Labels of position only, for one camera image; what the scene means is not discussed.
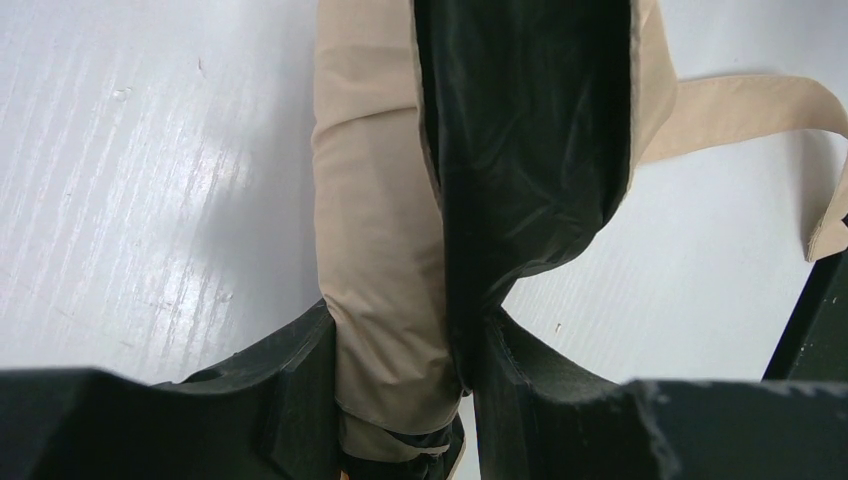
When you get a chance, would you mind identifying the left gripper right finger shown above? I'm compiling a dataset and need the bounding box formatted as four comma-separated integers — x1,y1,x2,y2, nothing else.
474,311,847,479

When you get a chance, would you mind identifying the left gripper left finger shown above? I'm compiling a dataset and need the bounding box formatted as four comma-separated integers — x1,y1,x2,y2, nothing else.
1,303,340,479

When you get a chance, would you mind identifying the beige folding umbrella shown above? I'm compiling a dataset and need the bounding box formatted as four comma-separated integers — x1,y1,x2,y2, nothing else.
312,1,847,479

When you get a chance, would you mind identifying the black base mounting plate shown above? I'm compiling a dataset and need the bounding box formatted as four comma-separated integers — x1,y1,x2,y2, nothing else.
763,252,847,383

